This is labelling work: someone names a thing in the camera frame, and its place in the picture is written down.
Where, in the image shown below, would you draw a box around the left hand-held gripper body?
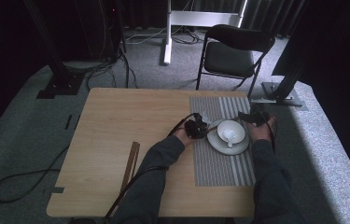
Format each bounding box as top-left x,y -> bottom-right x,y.
184,111 -> 213,140

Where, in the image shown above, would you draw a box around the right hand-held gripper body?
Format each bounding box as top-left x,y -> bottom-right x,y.
246,97 -> 278,128

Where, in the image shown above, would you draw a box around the white round plate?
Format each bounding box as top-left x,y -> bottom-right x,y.
206,119 -> 251,156

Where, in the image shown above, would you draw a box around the bundle of wooden chopsticks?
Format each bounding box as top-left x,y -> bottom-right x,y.
119,141 -> 141,195

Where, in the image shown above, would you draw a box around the person's left hand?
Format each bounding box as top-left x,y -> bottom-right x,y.
173,123 -> 196,147

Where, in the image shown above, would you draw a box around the person's right hand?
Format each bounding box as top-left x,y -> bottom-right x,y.
248,113 -> 277,143

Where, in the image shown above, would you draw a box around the white bowl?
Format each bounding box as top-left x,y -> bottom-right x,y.
216,119 -> 246,145

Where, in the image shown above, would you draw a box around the white ceramic spoon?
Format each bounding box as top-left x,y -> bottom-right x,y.
222,130 -> 239,148

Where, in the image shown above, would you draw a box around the black metal stand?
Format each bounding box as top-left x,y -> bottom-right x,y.
22,0 -> 85,100
261,63 -> 305,107

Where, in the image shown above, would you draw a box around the grey striped placemat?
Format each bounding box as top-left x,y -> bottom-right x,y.
189,96 -> 258,188

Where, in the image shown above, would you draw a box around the black folding chair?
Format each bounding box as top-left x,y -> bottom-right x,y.
195,23 -> 276,97

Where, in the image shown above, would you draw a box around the dark curtain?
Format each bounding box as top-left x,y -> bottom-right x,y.
122,0 -> 308,35

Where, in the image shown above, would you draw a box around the black tape strip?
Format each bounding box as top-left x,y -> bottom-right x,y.
64,114 -> 74,131

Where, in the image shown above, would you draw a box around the dark equipment cabinet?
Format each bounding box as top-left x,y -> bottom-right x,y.
69,0 -> 124,62

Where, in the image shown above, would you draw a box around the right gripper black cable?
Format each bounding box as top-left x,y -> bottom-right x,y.
264,114 -> 279,156

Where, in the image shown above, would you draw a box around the grey floor cables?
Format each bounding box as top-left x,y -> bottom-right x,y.
125,26 -> 203,47

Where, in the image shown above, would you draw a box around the white desk frame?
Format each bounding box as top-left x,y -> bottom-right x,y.
162,0 -> 249,65

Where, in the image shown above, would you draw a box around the tangle of dark cables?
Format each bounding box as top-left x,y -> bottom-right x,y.
63,46 -> 139,91

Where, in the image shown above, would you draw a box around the black floor cable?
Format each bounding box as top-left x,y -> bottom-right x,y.
0,144 -> 71,204

